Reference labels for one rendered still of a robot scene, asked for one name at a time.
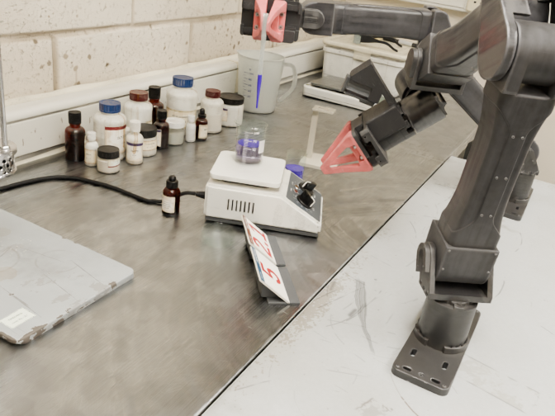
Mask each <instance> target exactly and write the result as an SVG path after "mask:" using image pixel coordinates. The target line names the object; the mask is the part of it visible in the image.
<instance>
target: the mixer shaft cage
mask: <svg viewBox="0 0 555 416"><path fill-rule="evenodd" d="M0 128H1V138H0V179H3V178H6V177H10V176H11V175H13V174H14V173H15V172H16V171H17V166H16V165H15V159H14V155H15V154H16V153H17V145H16V144H15V143H14V142H12V141H11V140H9V139H7V122H6V111H5V99H4V88H3V76H2V55H1V44H0ZM3 171H5V173H3Z"/></svg>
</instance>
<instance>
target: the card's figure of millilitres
mask: <svg viewBox="0 0 555 416"><path fill-rule="evenodd" d="M246 219H247V218H246ZM247 222H248V225H249V230H250V233H251V236H252V239H253V241H254V244H255V245H256V246H257V247H258V248H260V249H261V250H262V251H263V252H264V253H266V254H267V255H268V256H269V257H270V258H271V259H272V260H273V256H272V254H271V251H270V248H269V246H268V241H267V239H266V236H265V233H263V232H262V231H261V230H260V229H259V228H257V227H256V226H255V225H254V224H253V223H251V222H250V221H249V220H248V219H247Z"/></svg>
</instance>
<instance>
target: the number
mask: <svg viewBox="0 0 555 416"><path fill-rule="evenodd" d="M255 250H256V249H255ZM256 253H257V256H258V259H259V264H260V267H261V270H262V273H263V278H264V280H265V281H266V282H267V283H268V284H269V285H270V286H271V287H272V288H273V289H275V290H276V291H277V292H279V293H280V294H281V295H283V296H284V297H285V298H287V297H286V295H285V292H284V290H283V288H282V283H281V281H280V278H279V275H278V271H277V268H276V266H274V265H273V264H272V263H271V262H270V261H269V260H267V259H266V258H265V257H264V256H263V255H262V254H261V253H259V252H258V251H257V250H256Z"/></svg>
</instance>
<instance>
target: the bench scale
mask: <svg viewBox="0 0 555 416"><path fill-rule="evenodd" d="M343 81H344V78H341V77H336V76H333V75H327V76H324V77H322V78H318V79H316V80H313V81H311V82H310V83H306V84H304V86H303V90H302V91H303V92H302V93H303V94H304V95H306V96H308V97H314V98H318V99H321V100H325V101H328V102H333V103H337V104H340V105H344V106H350V107H352V108H356V109H359V110H363V111H366V110H367V109H369V108H370V107H371V106H368V105H365V104H363V103H361V102H359V100H358V99H357V98H354V97H351V96H349V95H346V94H344V93H343V92H341V86H342V84H343Z"/></svg>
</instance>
